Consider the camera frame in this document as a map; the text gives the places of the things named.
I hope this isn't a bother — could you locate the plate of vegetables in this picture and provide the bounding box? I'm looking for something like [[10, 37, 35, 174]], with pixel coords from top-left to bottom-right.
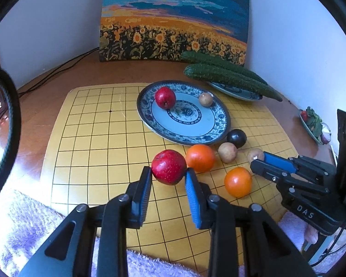
[[299, 107, 332, 145]]

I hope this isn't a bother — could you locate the orange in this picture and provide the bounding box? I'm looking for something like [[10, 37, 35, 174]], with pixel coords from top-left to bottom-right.
[[224, 167, 253, 198], [185, 144, 216, 173]]

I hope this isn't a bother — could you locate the person's right hand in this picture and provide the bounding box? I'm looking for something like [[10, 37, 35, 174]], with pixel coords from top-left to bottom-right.
[[306, 223, 319, 244]]

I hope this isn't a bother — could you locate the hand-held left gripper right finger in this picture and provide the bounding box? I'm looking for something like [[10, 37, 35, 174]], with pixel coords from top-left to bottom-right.
[[185, 168, 318, 277]]

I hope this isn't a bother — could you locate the small blue patterned plate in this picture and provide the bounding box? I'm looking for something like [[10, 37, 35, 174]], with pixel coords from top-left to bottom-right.
[[206, 81, 263, 101]]

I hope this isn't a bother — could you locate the green cucumber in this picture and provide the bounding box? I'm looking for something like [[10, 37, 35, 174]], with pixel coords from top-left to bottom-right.
[[180, 51, 267, 85], [184, 63, 283, 102]]

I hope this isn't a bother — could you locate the brown potato on board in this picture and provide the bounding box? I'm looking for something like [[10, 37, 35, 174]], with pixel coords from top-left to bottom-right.
[[218, 142, 238, 163]]

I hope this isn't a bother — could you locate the red apple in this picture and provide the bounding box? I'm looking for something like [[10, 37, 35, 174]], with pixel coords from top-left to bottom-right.
[[155, 87, 177, 110], [151, 149, 188, 186]]

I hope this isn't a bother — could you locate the purple fluffy towel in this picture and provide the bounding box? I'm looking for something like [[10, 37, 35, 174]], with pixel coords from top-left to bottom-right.
[[0, 189, 309, 277]]

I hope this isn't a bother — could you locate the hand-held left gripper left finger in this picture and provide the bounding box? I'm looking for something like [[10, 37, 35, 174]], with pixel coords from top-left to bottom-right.
[[17, 166, 153, 277]]

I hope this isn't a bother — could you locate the black ring frame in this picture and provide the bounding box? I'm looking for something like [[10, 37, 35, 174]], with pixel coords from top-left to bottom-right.
[[0, 66, 21, 205]]

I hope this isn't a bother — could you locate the black cable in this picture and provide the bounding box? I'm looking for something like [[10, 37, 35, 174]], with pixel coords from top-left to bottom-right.
[[17, 47, 100, 90], [17, 50, 100, 97]]

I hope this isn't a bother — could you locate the sunflower field painting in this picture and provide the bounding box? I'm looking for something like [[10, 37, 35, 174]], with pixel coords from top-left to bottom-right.
[[99, 0, 250, 65]]

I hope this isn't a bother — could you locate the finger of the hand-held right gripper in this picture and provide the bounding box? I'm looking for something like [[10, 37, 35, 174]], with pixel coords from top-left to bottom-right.
[[263, 151, 337, 180], [250, 160, 330, 196]]

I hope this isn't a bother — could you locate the blue patterned porcelain plate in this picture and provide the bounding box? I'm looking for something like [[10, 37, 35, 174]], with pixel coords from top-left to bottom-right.
[[136, 80, 231, 146]]

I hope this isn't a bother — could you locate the small brown round fruit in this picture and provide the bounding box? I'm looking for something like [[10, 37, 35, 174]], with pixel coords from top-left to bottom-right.
[[247, 148, 266, 165], [198, 92, 214, 107]]

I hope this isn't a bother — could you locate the yellow grid game board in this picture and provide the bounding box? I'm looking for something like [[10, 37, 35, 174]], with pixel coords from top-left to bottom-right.
[[42, 83, 299, 274]]

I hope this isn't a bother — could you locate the dark purple round fruit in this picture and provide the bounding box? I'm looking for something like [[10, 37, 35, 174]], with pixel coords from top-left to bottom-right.
[[227, 129, 247, 149]]

